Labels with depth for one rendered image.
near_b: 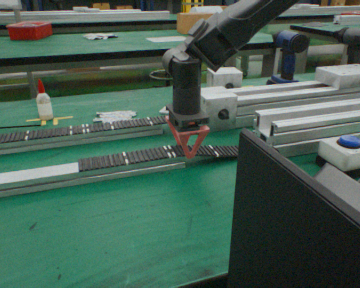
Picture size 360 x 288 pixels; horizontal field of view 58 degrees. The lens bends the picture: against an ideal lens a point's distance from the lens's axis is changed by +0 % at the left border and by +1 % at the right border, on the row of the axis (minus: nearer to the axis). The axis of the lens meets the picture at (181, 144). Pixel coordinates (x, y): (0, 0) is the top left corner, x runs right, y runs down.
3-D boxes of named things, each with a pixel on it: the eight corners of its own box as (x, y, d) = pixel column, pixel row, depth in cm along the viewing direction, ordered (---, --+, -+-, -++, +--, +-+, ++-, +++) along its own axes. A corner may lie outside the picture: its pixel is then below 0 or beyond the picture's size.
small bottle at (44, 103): (44, 115, 99) (36, 77, 94) (56, 116, 99) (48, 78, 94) (38, 120, 96) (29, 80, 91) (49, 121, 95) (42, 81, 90)
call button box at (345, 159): (340, 182, 66) (347, 154, 63) (309, 159, 74) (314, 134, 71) (372, 175, 68) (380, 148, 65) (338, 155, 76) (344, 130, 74)
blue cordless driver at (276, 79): (281, 102, 111) (291, 34, 101) (257, 86, 128) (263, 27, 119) (302, 100, 112) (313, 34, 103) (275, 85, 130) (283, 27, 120)
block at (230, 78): (214, 104, 109) (215, 76, 105) (206, 94, 119) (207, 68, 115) (243, 102, 111) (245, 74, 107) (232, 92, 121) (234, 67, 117)
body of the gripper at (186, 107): (192, 108, 74) (193, 76, 70) (210, 126, 65) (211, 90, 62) (164, 112, 72) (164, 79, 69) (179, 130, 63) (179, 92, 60)
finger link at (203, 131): (196, 146, 75) (198, 107, 71) (208, 160, 69) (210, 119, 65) (168, 150, 73) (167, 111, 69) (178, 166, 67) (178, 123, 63)
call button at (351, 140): (347, 152, 66) (350, 143, 65) (333, 144, 69) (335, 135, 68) (363, 149, 67) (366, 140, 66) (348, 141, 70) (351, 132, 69)
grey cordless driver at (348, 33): (354, 95, 117) (370, 31, 108) (313, 82, 134) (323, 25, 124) (369, 93, 120) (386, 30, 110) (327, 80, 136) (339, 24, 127)
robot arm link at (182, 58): (176, 58, 59) (206, 56, 61) (167, 51, 65) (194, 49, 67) (176, 94, 62) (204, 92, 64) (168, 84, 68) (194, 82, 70)
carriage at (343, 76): (336, 98, 96) (342, 75, 93) (312, 88, 106) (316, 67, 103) (380, 93, 101) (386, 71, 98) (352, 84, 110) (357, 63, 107)
